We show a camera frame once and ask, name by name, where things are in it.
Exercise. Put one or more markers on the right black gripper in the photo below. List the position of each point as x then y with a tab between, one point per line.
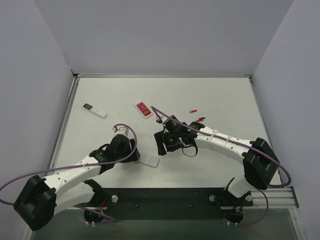
165	139

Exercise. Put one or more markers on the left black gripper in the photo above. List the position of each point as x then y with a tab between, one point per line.
134	152

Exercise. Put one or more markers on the white grey-faced remote control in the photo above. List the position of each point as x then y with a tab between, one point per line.
149	160

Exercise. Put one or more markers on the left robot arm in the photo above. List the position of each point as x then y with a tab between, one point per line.
43	197

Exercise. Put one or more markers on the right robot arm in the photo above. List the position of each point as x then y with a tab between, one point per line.
256	156

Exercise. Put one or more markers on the red remote control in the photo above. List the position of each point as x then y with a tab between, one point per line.
143	109

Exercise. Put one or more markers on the slim white remote control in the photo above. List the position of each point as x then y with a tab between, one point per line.
98	112

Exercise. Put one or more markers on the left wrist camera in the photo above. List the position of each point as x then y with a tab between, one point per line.
121	130

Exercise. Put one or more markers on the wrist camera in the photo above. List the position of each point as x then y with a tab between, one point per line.
161	119
121	130

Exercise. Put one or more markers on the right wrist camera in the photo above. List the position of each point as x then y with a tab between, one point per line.
161	119

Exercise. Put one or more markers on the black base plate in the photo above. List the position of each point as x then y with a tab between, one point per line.
165	203

